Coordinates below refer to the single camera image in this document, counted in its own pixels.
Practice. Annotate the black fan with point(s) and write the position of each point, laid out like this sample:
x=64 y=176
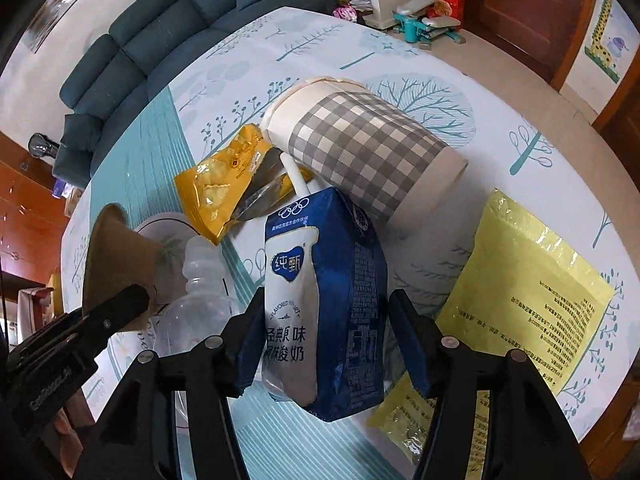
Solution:
x=42 y=145

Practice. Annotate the dark blue sofa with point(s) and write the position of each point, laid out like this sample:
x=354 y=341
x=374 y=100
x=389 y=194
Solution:
x=150 y=35

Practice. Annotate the pink bag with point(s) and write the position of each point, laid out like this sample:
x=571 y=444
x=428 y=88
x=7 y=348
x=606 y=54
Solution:
x=345 y=12

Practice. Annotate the clear plastic bottle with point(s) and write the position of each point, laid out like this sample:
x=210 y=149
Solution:
x=200 y=300

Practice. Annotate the grey checkered paper cup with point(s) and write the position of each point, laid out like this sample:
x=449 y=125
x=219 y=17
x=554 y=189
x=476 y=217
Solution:
x=360 y=145

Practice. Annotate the brown paper cup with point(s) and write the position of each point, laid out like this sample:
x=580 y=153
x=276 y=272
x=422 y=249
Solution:
x=115 y=260

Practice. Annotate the brown wooden door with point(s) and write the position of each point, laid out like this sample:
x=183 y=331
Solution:
x=525 y=10

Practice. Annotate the orange wooden cabinet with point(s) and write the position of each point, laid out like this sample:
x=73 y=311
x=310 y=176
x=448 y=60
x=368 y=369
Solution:
x=30 y=220

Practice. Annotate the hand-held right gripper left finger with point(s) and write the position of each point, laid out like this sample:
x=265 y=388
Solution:
x=247 y=355

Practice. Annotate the yellow snack packet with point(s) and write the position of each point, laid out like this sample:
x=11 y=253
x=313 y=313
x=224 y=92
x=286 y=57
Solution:
x=215 y=190

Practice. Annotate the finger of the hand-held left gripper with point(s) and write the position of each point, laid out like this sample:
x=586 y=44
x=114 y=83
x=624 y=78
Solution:
x=110 y=310

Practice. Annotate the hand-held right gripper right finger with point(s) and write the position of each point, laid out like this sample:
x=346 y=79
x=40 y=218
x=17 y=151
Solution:
x=415 y=355

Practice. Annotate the blue milk carton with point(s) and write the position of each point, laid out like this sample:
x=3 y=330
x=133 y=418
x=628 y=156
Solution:
x=345 y=285

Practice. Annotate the yellow green bag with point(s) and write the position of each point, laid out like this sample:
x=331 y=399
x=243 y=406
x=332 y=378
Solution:
x=525 y=285

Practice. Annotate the giraffe wall sticker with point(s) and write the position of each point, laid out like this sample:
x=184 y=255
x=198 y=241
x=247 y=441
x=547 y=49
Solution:
x=600 y=50

